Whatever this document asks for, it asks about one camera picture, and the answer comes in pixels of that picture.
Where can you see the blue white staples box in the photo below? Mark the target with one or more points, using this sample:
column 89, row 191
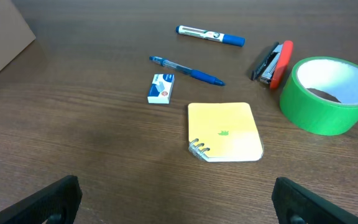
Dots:
column 161, row 89

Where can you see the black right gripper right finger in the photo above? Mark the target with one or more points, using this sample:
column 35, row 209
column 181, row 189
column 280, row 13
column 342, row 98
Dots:
column 296, row 204

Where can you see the blue ballpoint pen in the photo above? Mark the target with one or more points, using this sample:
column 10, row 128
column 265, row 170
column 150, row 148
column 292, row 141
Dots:
column 187, row 71

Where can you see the green tape roll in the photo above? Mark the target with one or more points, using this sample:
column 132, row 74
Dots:
column 321, row 95

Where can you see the red black stapler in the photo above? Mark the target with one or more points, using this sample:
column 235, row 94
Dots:
column 274, row 65

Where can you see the blue white marker pen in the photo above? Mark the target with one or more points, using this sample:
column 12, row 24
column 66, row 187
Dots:
column 211, row 35

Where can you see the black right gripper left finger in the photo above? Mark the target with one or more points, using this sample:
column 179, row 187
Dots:
column 57, row 203

